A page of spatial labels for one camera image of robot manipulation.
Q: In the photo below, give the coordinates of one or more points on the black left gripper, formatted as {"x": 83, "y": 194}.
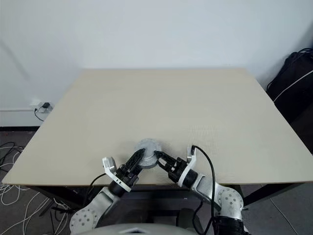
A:
{"x": 127, "y": 175}

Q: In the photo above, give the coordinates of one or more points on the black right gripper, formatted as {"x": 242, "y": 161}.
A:
{"x": 177, "y": 170}

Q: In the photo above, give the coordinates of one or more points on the grey toothed housing lid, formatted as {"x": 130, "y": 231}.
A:
{"x": 148, "y": 147}

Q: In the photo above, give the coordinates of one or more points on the grey rounded robot torso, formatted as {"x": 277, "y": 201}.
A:
{"x": 141, "y": 226}

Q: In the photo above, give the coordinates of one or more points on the black power adapter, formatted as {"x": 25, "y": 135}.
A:
{"x": 45, "y": 105}

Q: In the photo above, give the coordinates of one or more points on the black bag with white piping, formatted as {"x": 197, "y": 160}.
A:
{"x": 293, "y": 85}

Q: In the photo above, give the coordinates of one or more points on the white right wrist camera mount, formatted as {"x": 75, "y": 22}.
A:
{"x": 189, "y": 161}

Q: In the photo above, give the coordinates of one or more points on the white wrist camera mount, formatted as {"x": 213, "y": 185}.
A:
{"x": 189, "y": 161}
{"x": 110, "y": 166}

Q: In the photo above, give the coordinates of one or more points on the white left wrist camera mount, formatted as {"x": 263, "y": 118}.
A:
{"x": 110, "y": 166}

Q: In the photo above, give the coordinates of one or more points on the black table frame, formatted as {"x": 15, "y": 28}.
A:
{"x": 264, "y": 193}

